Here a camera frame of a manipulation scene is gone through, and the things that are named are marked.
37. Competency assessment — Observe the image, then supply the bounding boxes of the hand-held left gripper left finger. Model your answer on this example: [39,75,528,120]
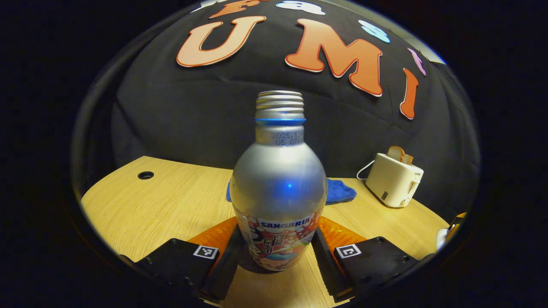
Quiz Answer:
[118,216,244,302]

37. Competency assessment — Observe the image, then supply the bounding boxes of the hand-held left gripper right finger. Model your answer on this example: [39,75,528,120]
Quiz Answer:
[311,216,431,302]

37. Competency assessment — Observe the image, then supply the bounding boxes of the silver water bottle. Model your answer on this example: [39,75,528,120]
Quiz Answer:
[229,90,328,272]

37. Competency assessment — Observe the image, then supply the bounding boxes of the blue towel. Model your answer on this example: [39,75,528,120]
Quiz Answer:
[226,178,357,205]

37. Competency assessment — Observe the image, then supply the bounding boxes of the white toaster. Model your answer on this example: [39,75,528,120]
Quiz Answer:
[365,153,424,208]

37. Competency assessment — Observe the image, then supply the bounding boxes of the black backdrop cloth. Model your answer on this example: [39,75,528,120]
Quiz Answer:
[73,0,481,223]

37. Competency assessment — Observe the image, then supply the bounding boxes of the white toaster cord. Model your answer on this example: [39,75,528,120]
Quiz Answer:
[356,159,376,181]

